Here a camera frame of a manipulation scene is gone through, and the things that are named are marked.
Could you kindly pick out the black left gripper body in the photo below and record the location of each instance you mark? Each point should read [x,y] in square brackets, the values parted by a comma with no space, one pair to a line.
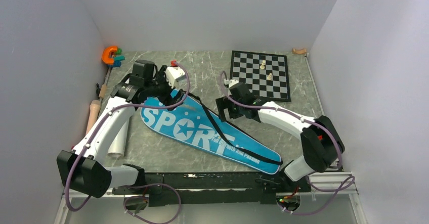
[166,98]

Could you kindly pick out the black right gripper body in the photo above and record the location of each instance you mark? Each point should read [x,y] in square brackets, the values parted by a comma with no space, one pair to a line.
[234,110]

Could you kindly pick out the blue racket bag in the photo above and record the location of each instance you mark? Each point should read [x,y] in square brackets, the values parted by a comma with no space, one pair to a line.
[202,129]

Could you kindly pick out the white shuttlecock tube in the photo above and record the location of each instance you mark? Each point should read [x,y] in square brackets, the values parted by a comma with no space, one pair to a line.
[117,148]

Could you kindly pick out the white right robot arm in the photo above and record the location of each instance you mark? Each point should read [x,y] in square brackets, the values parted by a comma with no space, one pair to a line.
[321,144]

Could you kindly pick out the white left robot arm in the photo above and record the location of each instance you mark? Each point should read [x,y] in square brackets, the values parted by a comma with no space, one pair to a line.
[82,168]

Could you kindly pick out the black white chessboard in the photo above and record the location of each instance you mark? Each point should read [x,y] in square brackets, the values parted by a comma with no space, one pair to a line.
[245,67]

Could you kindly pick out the white chess piece upper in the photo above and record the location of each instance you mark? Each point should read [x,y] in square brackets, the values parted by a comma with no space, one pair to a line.
[263,65]

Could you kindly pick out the teal blue toy blocks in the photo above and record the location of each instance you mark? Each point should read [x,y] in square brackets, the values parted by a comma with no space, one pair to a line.
[117,58]

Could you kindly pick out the wooden arch block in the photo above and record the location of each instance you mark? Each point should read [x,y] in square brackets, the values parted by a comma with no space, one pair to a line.
[302,51]

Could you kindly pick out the orange horseshoe magnet toy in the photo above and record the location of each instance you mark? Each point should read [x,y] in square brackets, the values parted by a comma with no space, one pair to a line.
[109,54]

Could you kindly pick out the wooden rolling pin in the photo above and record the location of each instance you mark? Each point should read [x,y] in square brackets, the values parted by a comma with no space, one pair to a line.
[95,106]

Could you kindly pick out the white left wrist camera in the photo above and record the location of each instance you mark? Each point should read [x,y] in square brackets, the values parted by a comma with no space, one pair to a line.
[174,75]

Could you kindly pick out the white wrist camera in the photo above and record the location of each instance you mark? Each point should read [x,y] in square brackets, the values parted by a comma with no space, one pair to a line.
[174,75]
[232,82]

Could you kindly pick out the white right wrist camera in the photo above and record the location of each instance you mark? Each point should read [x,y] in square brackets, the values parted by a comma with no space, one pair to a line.
[232,82]

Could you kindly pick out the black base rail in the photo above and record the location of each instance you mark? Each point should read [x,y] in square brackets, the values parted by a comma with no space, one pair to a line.
[214,188]

